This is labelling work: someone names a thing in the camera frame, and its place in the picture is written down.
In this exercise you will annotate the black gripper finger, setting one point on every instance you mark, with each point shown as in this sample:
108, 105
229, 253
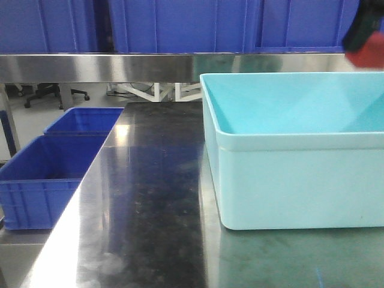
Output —
366, 21

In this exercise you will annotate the right blue crate on rack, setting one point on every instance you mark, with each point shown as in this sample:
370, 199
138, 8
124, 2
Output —
303, 26

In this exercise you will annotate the light cyan plastic tub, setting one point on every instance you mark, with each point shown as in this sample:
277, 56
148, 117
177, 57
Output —
295, 150

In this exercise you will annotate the large blue crate on rack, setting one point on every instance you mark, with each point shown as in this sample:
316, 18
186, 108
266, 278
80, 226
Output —
183, 26

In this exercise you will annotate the blue floor bin far left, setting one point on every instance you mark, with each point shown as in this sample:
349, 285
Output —
85, 121

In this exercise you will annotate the blue floor bin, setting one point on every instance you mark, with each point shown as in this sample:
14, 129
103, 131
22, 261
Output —
38, 182
85, 121

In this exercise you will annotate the black office chair base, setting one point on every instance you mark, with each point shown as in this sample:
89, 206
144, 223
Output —
37, 92

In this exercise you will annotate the blue floor bin near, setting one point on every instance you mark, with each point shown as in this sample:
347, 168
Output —
38, 182

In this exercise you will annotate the white table frame legs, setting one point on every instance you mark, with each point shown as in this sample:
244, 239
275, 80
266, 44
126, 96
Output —
156, 92

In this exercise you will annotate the stainless steel rack frame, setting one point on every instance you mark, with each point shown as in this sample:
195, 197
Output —
68, 68

